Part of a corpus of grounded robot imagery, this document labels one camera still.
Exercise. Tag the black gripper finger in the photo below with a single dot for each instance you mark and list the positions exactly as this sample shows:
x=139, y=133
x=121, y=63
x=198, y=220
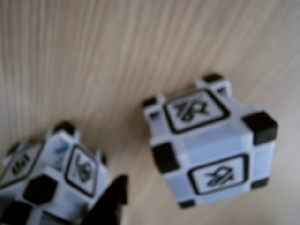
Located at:
x=110, y=204

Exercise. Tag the white cube with layered symbol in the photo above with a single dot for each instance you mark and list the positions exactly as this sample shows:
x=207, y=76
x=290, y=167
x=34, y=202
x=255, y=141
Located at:
x=58, y=182

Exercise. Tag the white cube with crossed symbol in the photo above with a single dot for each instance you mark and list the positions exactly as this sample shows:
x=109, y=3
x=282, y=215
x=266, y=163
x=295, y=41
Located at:
x=211, y=145

